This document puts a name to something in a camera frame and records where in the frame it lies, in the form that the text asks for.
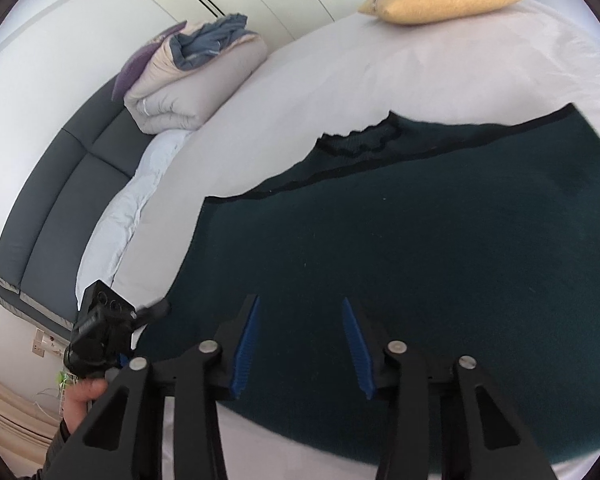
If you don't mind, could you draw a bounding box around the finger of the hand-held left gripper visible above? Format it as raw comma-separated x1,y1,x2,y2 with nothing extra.
131,298,172,329

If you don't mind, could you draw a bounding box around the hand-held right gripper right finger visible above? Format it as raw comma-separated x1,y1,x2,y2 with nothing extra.
341,296,556,480

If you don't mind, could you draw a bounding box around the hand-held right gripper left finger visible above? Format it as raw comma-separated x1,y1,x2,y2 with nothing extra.
42,294,261,480

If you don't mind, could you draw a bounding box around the dark green knitted sweater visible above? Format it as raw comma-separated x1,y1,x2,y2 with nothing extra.
135,102,600,476

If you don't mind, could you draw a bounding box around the person's left forearm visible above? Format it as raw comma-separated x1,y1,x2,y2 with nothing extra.
10,417,83,480

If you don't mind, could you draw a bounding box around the person's left hand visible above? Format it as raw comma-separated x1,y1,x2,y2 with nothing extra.
61,377,109,436

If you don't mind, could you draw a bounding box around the white crumpled bedding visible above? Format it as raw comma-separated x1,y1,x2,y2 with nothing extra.
75,129,197,307

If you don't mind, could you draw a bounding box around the beige curtain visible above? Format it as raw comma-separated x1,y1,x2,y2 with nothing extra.
0,367,63,466

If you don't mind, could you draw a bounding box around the dark grey upholstered headboard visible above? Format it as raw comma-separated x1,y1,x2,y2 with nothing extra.
0,72,153,331

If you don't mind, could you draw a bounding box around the folded beige duvet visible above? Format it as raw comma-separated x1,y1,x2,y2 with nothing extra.
124,22,270,136

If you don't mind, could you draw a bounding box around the purple pillow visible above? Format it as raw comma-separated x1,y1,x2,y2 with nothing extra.
111,21,187,102

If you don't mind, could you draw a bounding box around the bed with white sheet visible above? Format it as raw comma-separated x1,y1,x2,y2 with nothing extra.
75,0,600,480

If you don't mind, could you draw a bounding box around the blue grey crumpled cloth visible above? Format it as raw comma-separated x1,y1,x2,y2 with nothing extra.
170,12,250,72

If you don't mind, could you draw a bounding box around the wall socket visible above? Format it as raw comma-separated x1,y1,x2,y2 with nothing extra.
30,327,63,358

